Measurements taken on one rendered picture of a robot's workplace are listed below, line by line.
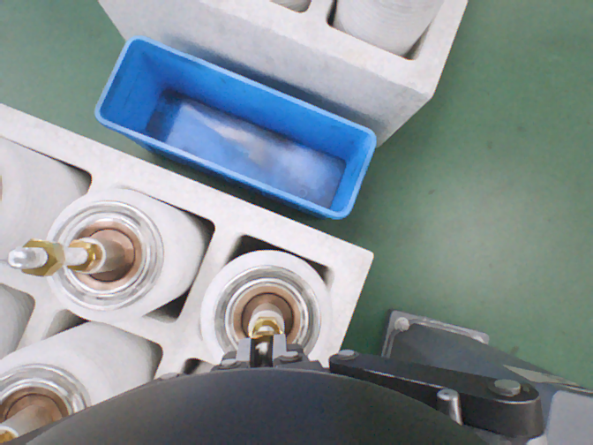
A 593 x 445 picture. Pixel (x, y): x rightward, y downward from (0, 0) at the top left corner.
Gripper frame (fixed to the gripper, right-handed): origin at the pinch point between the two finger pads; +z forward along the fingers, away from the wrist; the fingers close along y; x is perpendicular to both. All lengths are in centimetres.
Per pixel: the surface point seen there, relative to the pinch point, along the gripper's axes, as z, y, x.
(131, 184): 17.8, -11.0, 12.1
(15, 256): 1.8, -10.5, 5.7
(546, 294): 36, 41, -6
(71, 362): 11.1, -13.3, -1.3
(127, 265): 10.8, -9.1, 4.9
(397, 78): 17.6, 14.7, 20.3
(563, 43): 35, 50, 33
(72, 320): 22.0, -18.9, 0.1
